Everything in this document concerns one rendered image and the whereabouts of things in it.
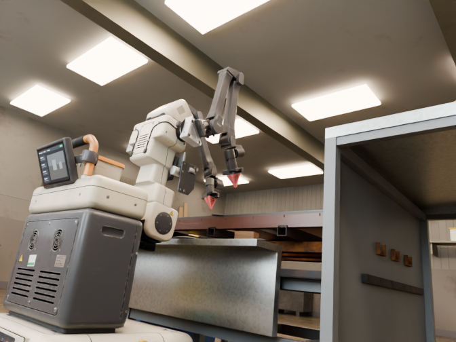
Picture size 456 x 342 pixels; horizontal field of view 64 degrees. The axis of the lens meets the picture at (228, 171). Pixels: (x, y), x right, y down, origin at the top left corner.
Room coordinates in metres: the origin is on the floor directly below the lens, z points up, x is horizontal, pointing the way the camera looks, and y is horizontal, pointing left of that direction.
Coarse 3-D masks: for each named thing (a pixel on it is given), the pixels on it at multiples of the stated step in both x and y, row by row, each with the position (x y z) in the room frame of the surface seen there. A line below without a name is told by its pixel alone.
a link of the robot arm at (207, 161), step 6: (198, 114) 2.14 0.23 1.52; (204, 138) 2.20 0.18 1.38; (204, 144) 2.19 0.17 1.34; (204, 150) 2.19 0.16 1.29; (204, 156) 2.20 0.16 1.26; (210, 156) 2.22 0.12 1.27; (204, 162) 2.21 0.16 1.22; (210, 162) 2.20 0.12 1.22; (204, 168) 2.24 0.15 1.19; (210, 168) 2.20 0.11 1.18; (204, 174) 2.24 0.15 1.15
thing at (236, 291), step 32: (160, 256) 2.16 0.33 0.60; (192, 256) 1.99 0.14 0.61; (224, 256) 1.84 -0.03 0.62; (256, 256) 1.71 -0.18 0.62; (160, 288) 2.14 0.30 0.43; (192, 288) 1.97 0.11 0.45; (224, 288) 1.83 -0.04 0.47; (256, 288) 1.70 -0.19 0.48; (224, 320) 1.81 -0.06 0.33; (256, 320) 1.69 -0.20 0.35
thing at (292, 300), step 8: (280, 296) 9.16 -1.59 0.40; (288, 296) 9.05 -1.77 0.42; (296, 296) 8.96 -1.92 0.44; (304, 296) 8.89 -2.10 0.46; (312, 296) 9.43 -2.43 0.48; (280, 304) 9.16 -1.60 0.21; (288, 304) 9.05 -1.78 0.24; (296, 304) 8.96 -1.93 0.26; (304, 304) 8.91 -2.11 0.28; (312, 304) 9.45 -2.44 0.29; (280, 312) 9.66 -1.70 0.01; (296, 312) 8.96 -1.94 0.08; (304, 312) 9.23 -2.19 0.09
